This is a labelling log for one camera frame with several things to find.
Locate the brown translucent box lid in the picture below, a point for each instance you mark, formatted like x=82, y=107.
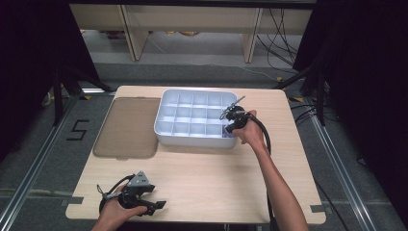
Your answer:
x=128, y=128

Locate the aluminium floor rail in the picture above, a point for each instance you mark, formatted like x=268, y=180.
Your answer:
x=343, y=173
x=35, y=160

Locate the beige wooden desk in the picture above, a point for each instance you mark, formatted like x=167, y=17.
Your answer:
x=192, y=19

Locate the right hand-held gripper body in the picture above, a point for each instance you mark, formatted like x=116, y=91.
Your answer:
x=235, y=117

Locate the black curtain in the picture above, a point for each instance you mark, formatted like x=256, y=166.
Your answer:
x=369, y=80
x=29, y=64

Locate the black metal stand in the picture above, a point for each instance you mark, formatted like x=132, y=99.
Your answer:
x=314, y=93
x=64, y=93

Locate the person's left hand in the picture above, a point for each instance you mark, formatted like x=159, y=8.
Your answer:
x=117, y=215

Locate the person's right hand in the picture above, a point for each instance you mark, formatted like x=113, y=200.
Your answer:
x=251, y=131

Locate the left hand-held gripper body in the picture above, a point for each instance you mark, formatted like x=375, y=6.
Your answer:
x=133, y=191

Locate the white divided storage box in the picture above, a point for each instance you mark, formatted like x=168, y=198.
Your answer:
x=192, y=117

